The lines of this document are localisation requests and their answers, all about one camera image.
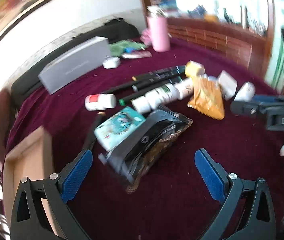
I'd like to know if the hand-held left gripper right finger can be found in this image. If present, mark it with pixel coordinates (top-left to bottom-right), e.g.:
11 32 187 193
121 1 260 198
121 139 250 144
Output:
194 148 276 240

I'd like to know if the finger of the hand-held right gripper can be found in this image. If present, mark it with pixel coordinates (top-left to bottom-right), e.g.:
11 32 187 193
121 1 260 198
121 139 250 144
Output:
230 99 270 117
252 94 284 106

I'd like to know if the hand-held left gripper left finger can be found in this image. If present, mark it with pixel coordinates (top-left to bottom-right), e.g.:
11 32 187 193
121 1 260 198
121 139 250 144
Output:
10 149 93 240

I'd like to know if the white dropper bottle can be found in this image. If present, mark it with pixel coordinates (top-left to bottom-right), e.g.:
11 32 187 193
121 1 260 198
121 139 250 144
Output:
234 82 256 103

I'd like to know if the large white power adapter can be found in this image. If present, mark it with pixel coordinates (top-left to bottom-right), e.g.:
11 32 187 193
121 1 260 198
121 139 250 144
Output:
217 70 238 100

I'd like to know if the yellow snack packet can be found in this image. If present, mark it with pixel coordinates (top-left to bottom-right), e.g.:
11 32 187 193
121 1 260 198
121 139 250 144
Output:
187 74 225 120

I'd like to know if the teal tissue pack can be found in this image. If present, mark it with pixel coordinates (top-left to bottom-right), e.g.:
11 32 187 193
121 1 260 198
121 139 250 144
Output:
93 106 146 153

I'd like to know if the white pill bottle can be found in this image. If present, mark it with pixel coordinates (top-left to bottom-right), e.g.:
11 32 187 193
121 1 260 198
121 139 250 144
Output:
174 77 195 100

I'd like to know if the yellow jar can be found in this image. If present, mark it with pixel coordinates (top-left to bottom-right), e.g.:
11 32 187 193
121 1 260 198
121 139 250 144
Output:
185 60 205 78

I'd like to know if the black snack packet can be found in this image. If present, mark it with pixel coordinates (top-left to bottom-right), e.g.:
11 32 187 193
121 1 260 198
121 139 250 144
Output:
99 106 194 194

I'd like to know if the white bottle with red label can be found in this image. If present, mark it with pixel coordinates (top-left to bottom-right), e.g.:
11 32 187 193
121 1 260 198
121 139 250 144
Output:
85 94 117 111

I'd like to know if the white bottle with green label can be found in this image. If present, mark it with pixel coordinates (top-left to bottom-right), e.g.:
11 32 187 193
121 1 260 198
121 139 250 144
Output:
131 84 180 113

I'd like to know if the wooden brick-pattern headboard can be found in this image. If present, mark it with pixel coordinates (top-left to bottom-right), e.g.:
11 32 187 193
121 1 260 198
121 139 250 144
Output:
167 17 270 68

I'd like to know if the green-capped black marker pen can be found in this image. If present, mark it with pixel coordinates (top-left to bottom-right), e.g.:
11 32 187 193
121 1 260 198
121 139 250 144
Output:
118 86 162 106

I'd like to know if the grey cardboard gift box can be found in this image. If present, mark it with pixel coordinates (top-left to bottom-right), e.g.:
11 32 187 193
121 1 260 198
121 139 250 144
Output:
37 36 112 95

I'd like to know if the pink insulated bottle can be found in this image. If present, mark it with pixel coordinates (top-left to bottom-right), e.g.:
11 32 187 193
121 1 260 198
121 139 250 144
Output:
146 5 171 52

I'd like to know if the small white plug adapter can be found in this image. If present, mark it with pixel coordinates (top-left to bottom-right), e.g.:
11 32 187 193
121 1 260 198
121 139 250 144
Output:
102 56 121 69

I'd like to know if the pink white tube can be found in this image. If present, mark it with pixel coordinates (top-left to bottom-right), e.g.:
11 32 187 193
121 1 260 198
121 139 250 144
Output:
121 51 152 60

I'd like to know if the pink cloth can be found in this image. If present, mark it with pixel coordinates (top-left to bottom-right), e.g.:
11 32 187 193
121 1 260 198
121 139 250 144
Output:
140 27 154 46

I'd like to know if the green cloth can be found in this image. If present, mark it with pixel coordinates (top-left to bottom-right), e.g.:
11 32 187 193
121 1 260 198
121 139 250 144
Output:
109 41 146 57

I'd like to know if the black bag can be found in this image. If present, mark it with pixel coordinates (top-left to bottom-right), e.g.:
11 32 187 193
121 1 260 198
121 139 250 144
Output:
10 17 140 100

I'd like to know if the framed painting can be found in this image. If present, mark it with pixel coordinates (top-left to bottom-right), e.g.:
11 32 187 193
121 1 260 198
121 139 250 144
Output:
0 0 51 63

